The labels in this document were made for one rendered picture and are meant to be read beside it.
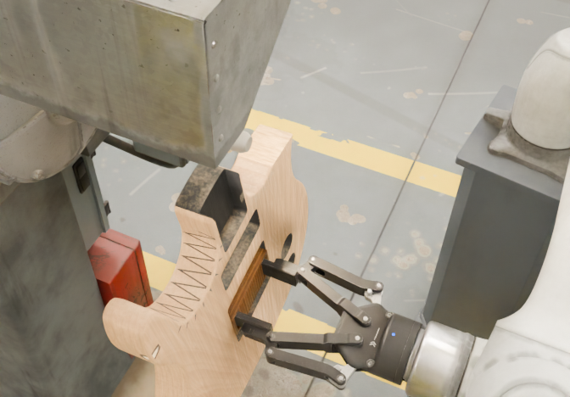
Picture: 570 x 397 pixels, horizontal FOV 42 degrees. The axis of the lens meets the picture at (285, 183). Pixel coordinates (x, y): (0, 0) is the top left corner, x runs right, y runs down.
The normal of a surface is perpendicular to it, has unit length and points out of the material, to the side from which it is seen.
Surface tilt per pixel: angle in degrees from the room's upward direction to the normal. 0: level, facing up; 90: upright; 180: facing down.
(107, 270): 0
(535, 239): 90
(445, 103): 0
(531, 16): 0
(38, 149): 94
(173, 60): 90
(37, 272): 90
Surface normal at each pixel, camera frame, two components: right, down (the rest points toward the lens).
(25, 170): 0.63, 0.72
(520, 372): -0.38, -0.84
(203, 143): -0.41, 0.68
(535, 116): -0.76, 0.48
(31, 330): 0.91, 0.32
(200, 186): -0.09, -0.54
